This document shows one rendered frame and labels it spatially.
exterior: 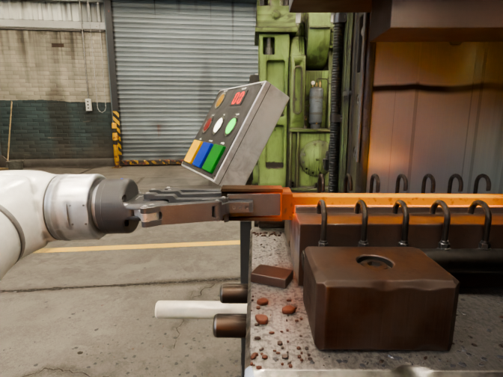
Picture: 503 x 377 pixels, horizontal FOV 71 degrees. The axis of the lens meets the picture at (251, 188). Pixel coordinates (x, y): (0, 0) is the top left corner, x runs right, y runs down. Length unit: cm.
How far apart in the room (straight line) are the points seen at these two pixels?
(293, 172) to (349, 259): 506
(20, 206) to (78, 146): 850
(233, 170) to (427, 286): 61
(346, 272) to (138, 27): 855
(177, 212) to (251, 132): 47
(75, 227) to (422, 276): 39
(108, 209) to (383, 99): 49
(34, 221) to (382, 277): 40
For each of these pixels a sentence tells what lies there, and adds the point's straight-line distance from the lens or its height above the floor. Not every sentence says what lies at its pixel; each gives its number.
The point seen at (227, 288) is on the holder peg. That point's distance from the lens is 50.
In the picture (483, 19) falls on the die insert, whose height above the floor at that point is 122.
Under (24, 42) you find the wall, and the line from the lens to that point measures 943.
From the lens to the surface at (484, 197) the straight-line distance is 56.
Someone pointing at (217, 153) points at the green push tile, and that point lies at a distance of 89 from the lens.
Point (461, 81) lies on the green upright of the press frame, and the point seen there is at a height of 117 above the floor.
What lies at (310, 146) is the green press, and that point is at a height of 68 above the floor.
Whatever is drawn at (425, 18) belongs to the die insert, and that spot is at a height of 122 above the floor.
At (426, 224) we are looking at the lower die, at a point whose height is 99.
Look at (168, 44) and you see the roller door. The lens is 862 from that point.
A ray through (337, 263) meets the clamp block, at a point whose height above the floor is 98.
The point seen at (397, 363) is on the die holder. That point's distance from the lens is 34.
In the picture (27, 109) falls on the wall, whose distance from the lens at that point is 934.
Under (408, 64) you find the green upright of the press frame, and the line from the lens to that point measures 71.
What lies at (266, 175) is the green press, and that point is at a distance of 542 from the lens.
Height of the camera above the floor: 111
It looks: 11 degrees down
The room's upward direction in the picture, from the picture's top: straight up
